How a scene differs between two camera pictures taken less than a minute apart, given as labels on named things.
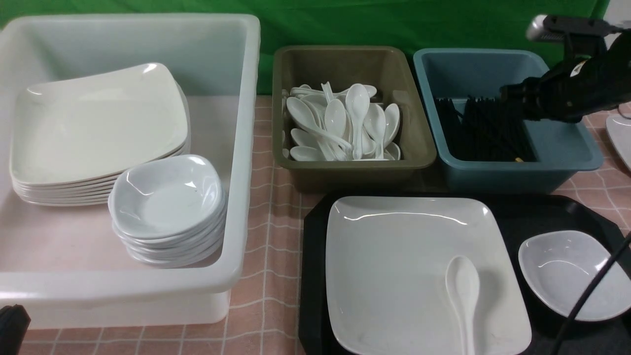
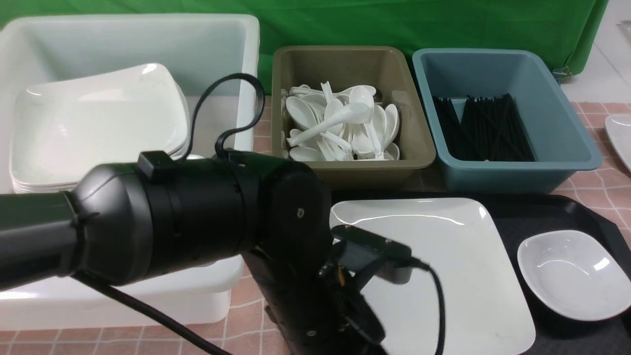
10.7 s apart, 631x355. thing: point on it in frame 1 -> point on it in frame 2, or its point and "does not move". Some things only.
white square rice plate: x=387 y=260 does not move
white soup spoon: x=462 y=277 -> x=357 y=113
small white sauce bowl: x=559 y=266 does not move
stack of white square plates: x=71 y=140 does not move
